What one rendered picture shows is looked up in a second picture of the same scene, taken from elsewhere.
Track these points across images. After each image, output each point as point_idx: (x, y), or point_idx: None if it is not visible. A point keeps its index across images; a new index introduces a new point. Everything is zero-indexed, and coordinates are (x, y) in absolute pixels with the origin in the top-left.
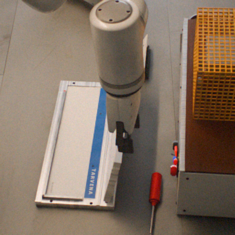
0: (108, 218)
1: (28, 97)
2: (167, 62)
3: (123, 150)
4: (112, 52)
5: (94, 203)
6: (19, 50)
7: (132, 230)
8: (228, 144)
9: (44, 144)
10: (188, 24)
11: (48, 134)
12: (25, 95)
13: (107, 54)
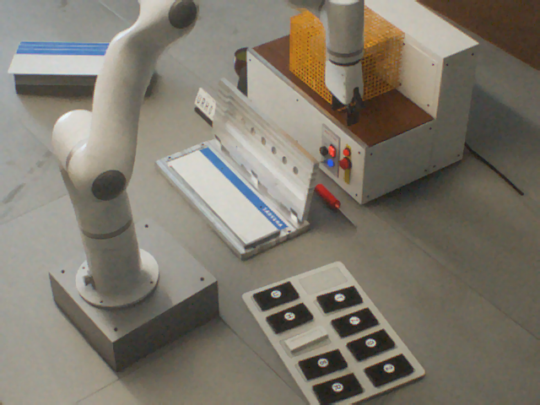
0: (310, 236)
1: (134, 191)
2: None
3: (353, 121)
4: (354, 21)
5: (292, 229)
6: None
7: (338, 234)
8: (380, 116)
9: (194, 216)
10: (256, 51)
11: (189, 208)
12: (128, 191)
13: (351, 25)
